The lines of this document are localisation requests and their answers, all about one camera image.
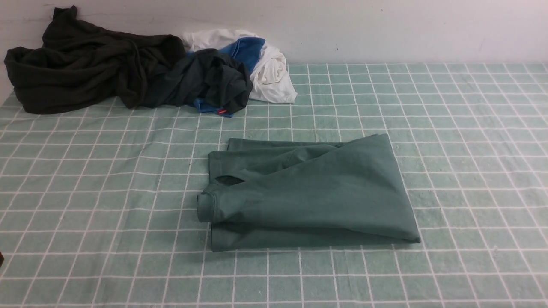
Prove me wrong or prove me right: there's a white crumpled garment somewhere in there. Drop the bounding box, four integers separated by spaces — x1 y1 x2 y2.
181 29 297 104

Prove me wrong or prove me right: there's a green long-sleeved shirt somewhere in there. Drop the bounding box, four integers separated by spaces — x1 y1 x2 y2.
197 134 421 252

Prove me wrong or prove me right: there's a dark green crumpled garment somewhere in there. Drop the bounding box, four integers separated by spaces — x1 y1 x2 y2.
140 49 253 114

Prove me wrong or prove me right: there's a dark olive crumpled garment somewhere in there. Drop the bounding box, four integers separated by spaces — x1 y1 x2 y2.
4 6 186 115

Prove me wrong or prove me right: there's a green checkered tablecloth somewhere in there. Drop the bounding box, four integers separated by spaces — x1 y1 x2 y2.
0 64 548 308

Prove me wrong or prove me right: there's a blue crumpled garment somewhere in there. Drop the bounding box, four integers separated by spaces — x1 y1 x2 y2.
187 37 266 118

